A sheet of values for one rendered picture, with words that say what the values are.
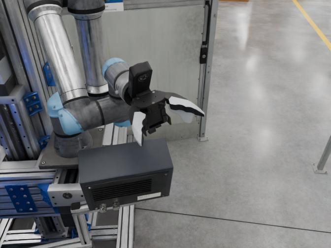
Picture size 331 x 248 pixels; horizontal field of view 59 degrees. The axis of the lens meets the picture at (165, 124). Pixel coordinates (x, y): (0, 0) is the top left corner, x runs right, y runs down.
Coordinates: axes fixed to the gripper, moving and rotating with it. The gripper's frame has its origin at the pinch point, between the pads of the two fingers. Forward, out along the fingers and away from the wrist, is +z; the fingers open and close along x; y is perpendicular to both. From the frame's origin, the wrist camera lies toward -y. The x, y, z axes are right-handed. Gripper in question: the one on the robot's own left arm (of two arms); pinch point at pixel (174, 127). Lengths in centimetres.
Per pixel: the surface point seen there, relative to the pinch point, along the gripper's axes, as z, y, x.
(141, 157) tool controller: -16.5, 21.4, 3.7
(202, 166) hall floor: -102, 157, -71
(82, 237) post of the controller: -23, 52, 29
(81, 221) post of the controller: -23, 43, 27
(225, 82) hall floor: -211, 173, -183
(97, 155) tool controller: -22.5, 19.2, 14.2
